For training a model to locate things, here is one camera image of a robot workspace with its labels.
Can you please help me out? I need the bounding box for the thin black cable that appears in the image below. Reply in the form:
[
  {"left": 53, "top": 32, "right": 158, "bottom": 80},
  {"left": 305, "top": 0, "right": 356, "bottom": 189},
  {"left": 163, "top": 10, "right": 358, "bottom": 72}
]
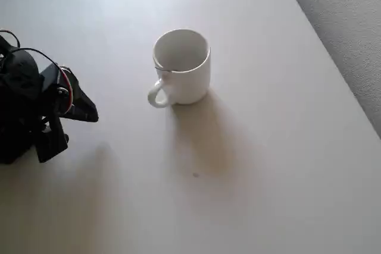
[{"left": 0, "top": 29, "right": 60, "bottom": 65}]

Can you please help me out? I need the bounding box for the silver metal spoon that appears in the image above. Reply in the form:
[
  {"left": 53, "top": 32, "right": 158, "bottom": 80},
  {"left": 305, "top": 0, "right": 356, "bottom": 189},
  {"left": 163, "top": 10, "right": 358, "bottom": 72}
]
[{"left": 153, "top": 64, "right": 173, "bottom": 74}]

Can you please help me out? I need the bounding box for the white ceramic mug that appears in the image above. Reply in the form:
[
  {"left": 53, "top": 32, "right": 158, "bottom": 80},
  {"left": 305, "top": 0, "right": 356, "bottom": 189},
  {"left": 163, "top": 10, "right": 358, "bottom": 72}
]
[{"left": 147, "top": 29, "right": 212, "bottom": 108}]

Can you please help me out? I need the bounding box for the red wire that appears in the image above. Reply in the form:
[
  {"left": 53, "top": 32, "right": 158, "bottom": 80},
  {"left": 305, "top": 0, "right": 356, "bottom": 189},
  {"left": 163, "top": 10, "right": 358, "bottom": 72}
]
[{"left": 58, "top": 65, "right": 75, "bottom": 115}]

